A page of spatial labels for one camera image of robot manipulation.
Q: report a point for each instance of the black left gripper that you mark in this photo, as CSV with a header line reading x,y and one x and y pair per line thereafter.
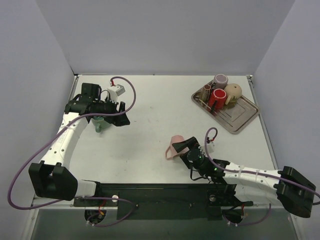
x,y
119,111

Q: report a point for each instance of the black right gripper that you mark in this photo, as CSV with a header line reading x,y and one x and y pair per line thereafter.
x,y
190,153

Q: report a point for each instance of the green ceramic mug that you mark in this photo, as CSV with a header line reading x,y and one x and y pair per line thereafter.
x,y
100,124

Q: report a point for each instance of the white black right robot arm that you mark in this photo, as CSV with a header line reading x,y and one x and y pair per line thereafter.
x,y
287,187

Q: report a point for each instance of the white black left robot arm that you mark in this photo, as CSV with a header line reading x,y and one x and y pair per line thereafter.
x,y
51,177

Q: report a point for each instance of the red mug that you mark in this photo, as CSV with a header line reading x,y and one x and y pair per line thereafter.
x,y
217,99

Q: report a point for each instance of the beige round mug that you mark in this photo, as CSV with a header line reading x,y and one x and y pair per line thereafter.
x,y
233,93

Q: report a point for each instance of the purple mug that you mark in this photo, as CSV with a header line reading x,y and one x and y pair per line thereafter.
x,y
220,81

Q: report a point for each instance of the brown patterned cup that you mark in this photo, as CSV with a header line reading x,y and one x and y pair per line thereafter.
x,y
206,92

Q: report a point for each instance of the metal serving tray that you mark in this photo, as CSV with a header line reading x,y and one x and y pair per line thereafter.
x,y
234,117

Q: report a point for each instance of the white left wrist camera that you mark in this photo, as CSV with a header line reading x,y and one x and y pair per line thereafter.
x,y
114,92

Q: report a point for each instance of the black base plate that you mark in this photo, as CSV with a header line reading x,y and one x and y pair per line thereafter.
x,y
181,201

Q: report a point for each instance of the aluminium rail frame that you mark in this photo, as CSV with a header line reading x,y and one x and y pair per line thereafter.
x,y
159,107

